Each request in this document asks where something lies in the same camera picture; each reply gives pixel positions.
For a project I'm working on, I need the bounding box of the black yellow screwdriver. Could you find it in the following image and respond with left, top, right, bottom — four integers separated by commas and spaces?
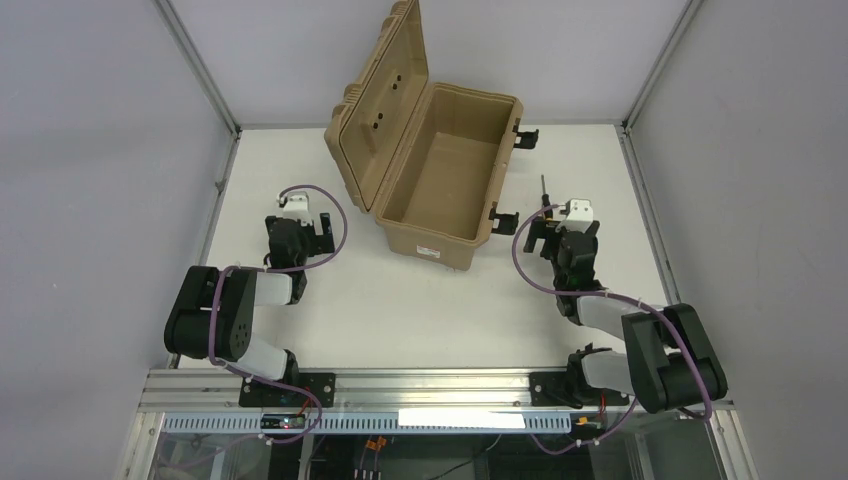
540, 174, 551, 208

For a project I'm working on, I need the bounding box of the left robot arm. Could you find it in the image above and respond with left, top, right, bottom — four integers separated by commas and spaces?
163, 213, 335, 386

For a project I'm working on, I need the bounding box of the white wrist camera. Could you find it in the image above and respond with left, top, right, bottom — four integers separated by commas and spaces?
557, 198, 594, 233
278, 190, 314, 227

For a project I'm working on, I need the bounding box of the tan plastic tool case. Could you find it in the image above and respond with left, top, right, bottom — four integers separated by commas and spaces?
324, 1, 539, 270

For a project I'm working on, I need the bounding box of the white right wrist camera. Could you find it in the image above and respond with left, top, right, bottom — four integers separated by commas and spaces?
557, 198, 594, 233

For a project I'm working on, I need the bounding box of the white slotted cable duct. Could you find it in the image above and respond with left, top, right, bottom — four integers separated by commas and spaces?
162, 408, 572, 435

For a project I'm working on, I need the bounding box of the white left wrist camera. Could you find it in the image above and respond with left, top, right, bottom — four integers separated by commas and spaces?
278, 190, 314, 227

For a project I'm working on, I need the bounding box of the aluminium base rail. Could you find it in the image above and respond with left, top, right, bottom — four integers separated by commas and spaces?
137, 368, 735, 415

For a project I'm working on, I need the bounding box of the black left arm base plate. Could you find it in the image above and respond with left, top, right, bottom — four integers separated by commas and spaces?
238, 371, 336, 408

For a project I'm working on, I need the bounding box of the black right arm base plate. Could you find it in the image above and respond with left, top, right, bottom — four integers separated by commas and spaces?
528, 370, 629, 409

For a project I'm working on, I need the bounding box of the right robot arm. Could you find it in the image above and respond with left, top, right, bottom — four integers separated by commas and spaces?
521, 215, 729, 413

